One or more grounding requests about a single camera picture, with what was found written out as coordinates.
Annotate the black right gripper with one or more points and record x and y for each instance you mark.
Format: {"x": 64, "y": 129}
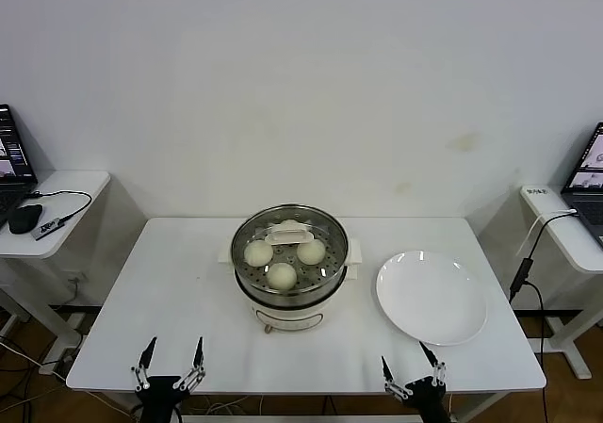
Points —
{"x": 428, "y": 395}

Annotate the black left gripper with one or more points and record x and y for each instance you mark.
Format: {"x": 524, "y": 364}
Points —
{"x": 160, "y": 392}

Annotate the white steamed baozi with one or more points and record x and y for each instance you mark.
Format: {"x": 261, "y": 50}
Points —
{"x": 258, "y": 253}
{"x": 281, "y": 276}
{"x": 289, "y": 222}
{"x": 311, "y": 252}

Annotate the round glass pot lid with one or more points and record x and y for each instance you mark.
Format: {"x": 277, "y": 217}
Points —
{"x": 288, "y": 237}

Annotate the stainless steel steamer basket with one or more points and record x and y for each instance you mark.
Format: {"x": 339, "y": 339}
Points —
{"x": 330, "y": 287}

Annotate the round white plate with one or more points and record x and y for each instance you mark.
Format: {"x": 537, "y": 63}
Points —
{"x": 431, "y": 296}

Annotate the cream electric cooking pot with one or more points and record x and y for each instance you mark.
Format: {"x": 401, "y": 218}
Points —
{"x": 287, "y": 319}

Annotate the grey usb hub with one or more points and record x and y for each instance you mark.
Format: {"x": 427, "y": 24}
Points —
{"x": 47, "y": 229}

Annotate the white side table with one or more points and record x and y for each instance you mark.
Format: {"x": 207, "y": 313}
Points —
{"x": 80, "y": 183}
{"x": 579, "y": 253}

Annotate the black computer mouse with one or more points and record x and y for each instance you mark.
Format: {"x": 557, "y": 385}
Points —
{"x": 26, "y": 218}

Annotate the small printed label sticker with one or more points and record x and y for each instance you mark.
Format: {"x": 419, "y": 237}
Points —
{"x": 539, "y": 190}

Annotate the black open laptop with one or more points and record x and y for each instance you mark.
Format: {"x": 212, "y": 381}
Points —
{"x": 14, "y": 159}

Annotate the dark grey open laptop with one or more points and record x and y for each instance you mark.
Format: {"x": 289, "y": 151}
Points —
{"x": 589, "y": 168}

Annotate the white work table frame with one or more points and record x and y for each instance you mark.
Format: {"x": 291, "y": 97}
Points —
{"x": 306, "y": 419}

